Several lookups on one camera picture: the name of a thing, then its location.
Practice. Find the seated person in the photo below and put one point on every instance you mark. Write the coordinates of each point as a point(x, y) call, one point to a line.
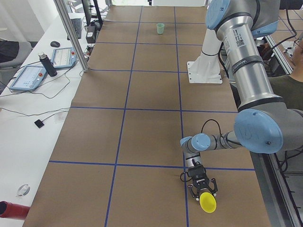
point(290, 87)

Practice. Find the yellow cup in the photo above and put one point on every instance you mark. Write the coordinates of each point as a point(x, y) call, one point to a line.
point(207, 202)

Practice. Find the red cylinder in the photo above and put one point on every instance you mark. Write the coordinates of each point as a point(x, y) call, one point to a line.
point(13, 211)

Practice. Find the clear tape roll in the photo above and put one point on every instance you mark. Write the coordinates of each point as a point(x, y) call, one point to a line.
point(23, 190)

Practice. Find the green cup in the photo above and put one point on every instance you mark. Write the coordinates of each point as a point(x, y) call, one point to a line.
point(160, 28)

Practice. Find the black keyboard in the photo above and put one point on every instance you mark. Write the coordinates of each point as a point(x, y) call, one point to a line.
point(77, 25)

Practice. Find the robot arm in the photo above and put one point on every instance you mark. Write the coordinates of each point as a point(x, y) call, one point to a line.
point(264, 124)

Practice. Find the small black square device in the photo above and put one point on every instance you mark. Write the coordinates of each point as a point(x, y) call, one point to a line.
point(39, 123)

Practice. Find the near teach pendant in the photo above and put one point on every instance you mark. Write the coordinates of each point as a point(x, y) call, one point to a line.
point(29, 78)

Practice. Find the teach pendant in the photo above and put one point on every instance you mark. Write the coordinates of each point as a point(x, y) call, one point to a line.
point(29, 78)
point(63, 58)

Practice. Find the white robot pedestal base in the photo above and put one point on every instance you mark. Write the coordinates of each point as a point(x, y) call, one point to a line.
point(206, 68)

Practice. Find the black power adapter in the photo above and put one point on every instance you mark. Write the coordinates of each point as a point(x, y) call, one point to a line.
point(91, 34)

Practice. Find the far teach pendant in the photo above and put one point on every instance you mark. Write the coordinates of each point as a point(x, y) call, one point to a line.
point(63, 58)

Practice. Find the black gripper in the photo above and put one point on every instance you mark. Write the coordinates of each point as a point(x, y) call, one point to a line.
point(200, 182)

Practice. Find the black water bottle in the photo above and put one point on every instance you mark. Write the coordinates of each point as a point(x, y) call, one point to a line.
point(47, 64)

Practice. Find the aluminium frame post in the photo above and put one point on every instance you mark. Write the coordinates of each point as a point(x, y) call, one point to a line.
point(63, 13)

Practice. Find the black computer mouse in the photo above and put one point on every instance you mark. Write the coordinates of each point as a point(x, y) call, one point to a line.
point(54, 44)

